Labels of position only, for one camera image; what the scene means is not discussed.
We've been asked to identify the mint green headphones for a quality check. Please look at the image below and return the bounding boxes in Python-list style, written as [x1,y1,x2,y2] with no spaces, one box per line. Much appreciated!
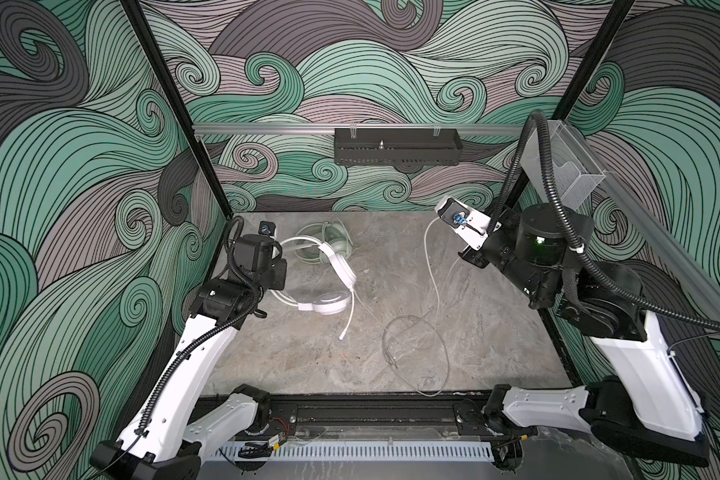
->
[292,219,354,265]

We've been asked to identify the grey white headphone cable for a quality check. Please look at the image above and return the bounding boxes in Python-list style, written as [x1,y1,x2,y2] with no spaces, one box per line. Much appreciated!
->
[359,217,457,398]

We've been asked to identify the white headphones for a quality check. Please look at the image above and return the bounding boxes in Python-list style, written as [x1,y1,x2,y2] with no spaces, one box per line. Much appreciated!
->
[271,235,358,341]

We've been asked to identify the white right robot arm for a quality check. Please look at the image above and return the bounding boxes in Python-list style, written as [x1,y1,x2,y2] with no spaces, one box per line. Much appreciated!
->
[443,204,710,468]

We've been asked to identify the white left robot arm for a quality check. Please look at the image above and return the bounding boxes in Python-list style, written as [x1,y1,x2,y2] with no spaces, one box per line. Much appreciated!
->
[90,216,286,479]

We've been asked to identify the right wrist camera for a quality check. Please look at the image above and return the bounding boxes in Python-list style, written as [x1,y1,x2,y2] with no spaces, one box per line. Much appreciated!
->
[434,196,502,250]

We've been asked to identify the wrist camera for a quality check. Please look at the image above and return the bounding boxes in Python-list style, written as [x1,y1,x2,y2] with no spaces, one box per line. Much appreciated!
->
[258,221,276,238]
[434,196,502,250]

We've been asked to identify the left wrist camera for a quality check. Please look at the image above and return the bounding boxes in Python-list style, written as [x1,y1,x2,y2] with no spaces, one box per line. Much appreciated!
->
[258,221,276,238]

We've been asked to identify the clear plastic wall bin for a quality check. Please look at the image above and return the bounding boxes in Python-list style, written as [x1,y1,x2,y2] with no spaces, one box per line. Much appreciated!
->
[520,120,605,211]

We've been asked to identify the black perforated wall tray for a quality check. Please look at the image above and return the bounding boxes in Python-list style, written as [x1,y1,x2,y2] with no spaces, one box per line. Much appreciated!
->
[333,129,464,173]

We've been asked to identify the aluminium wall rail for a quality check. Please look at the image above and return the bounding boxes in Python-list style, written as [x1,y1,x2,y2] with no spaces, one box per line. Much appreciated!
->
[192,122,522,136]

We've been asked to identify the white slotted cable duct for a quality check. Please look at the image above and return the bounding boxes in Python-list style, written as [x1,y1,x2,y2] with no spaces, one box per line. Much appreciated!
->
[209,441,494,463]

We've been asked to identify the black frame post right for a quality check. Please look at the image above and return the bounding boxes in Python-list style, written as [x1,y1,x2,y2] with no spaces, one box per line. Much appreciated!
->
[490,0,634,220]

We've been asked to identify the black frame post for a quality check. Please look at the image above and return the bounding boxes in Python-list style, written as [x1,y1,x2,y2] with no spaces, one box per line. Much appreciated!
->
[120,0,234,219]
[490,0,634,220]

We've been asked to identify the black frame post left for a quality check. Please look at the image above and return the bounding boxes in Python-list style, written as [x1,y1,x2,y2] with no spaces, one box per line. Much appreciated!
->
[120,0,234,219]

